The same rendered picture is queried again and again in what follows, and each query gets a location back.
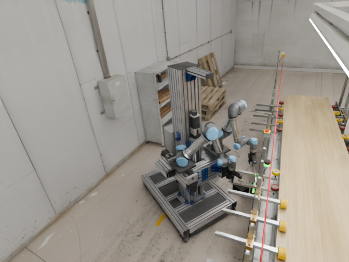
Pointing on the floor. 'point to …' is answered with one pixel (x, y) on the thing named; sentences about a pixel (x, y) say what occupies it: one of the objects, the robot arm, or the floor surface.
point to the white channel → (337, 17)
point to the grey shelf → (148, 107)
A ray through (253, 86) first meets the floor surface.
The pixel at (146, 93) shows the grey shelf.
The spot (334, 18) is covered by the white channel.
